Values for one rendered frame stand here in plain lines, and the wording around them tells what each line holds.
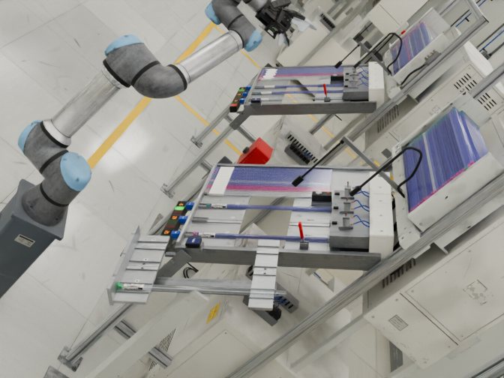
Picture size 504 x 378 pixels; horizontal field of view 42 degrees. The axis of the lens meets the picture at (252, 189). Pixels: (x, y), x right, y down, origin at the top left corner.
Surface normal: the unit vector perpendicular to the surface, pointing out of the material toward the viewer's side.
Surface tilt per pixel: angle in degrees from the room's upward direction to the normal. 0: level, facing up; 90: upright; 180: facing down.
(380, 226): 45
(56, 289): 0
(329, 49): 90
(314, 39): 90
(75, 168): 7
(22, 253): 90
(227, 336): 90
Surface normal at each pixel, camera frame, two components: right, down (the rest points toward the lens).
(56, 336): 0.66, -0.61
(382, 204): -0.05, -0.89
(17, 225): 0.10, 0.65
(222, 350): -0.15, 0.46
